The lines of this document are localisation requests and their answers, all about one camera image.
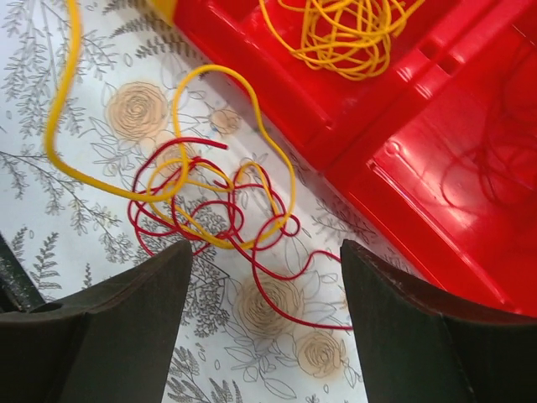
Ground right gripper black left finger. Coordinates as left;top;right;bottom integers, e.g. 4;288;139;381
1;241;193;402

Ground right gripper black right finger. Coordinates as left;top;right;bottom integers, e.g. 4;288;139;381
341;240;536;402

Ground red wire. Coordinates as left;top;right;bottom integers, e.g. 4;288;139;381
128;137;354;332

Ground red double plastic bin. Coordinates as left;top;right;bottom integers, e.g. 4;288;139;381
174;1;536;316

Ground yellow wire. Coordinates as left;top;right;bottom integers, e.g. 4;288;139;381
43;0;425;251

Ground yellow plastic bin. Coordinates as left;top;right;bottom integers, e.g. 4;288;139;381
148;0;177;24

